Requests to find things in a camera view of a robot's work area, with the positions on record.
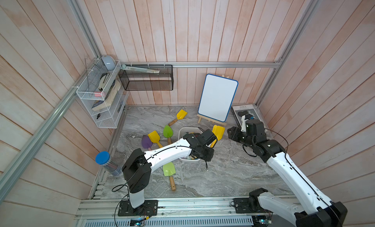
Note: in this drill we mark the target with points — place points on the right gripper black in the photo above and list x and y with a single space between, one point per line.
234 133

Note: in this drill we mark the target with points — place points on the all yellow plastic scoop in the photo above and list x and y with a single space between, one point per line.
218 132

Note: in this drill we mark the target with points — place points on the white plastic storage box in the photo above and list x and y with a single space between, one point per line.
188 130

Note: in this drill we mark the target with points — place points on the green trowel wooden handle front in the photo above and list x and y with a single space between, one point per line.
169 171

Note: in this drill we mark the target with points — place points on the green trowel wooden handle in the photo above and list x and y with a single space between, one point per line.
168 133
169 171

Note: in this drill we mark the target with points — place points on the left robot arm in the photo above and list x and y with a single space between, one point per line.
139 166

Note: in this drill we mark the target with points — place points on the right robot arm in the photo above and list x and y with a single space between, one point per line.
315 209

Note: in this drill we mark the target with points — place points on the wooden easel stand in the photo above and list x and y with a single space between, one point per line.
213 121

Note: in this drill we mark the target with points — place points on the grey Twins story book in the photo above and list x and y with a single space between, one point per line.
246 109

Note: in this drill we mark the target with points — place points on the blue lidded jar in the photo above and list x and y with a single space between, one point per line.
104 159

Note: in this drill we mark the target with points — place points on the pale green ruler tool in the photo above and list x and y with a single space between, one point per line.
139 69

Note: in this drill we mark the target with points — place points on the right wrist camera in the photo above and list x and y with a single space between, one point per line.
244 118

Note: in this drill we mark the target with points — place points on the yellow shovel wooden handle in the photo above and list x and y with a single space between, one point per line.
180 115

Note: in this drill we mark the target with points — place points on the green trowel wooden handle back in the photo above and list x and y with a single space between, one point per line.
168 133

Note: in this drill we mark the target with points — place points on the whiteboard with blue frame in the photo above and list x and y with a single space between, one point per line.
217 97

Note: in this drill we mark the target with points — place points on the yellow shovel blue-tipped handle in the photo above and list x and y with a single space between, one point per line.
155 138

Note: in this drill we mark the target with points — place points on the purple shovel pink handle left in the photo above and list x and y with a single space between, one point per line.
146 142

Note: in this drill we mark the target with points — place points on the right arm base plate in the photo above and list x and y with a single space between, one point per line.
247 205

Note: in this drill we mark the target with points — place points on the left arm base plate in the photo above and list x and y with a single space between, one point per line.
148 208

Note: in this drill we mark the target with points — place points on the black wire basket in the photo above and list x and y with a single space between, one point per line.
135 81

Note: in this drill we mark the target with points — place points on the books on wire shelf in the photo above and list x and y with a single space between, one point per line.
106 97

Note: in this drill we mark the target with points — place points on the white wire shelf rack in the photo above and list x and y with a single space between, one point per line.
107 117

